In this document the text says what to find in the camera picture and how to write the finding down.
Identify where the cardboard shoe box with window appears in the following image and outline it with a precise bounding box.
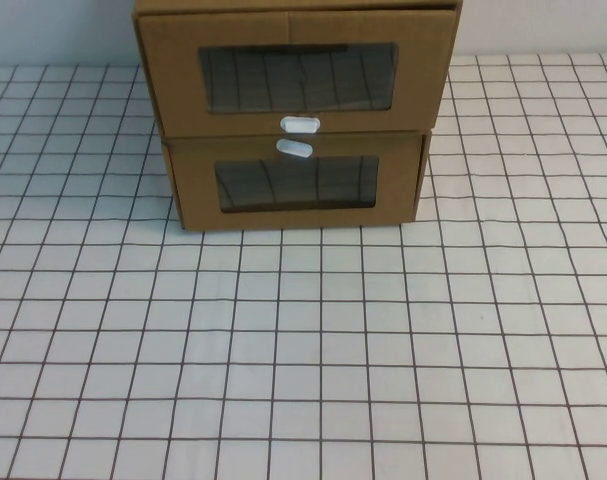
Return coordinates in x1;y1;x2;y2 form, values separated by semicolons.
161;129;431;233

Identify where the cardboard drawer with clear window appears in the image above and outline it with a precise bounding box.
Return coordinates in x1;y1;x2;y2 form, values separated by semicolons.
135;8;459;135

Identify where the brown cardboard shoe box shell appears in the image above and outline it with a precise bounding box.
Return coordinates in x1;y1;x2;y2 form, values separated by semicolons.
131;0;466;133

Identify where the white plastic drawer handle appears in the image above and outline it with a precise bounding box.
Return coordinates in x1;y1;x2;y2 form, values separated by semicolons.
279;114;323;135

